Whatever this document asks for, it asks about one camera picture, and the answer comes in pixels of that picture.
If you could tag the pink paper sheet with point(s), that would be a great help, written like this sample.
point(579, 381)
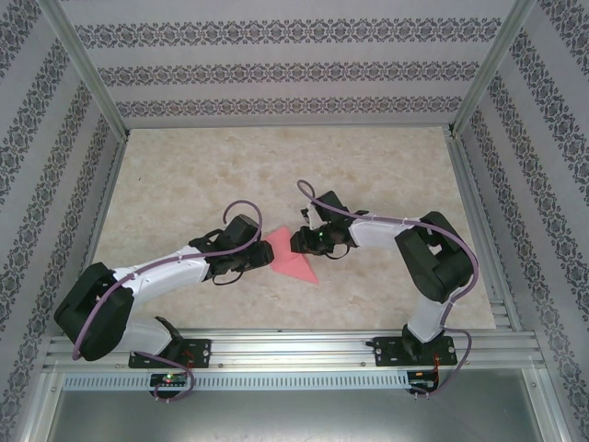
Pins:
point(294, 267)

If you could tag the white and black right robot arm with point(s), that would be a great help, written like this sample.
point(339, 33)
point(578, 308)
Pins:
point(428, 262)

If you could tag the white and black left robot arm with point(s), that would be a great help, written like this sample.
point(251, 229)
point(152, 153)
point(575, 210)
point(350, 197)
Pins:
point(99, 322)

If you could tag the grey sheet metal tray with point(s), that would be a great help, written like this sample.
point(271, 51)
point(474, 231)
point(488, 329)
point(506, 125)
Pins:
point(294, 414)

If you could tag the circuit board with green light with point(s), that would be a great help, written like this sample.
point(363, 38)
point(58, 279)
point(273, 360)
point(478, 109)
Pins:
point(168, 380)

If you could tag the small dark circuit board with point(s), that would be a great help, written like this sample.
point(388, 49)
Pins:
point(421, 381)

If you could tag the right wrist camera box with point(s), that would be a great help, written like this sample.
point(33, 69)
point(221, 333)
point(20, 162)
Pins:
point(311, 217)

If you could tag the aluminium mounting rail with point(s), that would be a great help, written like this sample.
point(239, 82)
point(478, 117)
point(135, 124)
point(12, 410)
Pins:
point(294, 352)

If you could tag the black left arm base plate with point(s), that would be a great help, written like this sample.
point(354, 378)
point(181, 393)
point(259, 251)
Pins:
point(202, 352)

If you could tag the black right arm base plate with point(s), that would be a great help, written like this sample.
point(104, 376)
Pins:
point(386, 352)

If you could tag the aluminium side rail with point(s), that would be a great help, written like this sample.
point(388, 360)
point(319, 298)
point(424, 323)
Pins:
point(465, 184)
point(98, 230)

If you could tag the aluminium frame post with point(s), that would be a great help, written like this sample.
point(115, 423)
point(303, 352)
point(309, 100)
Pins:
point(492, 64)
point(87, 69)

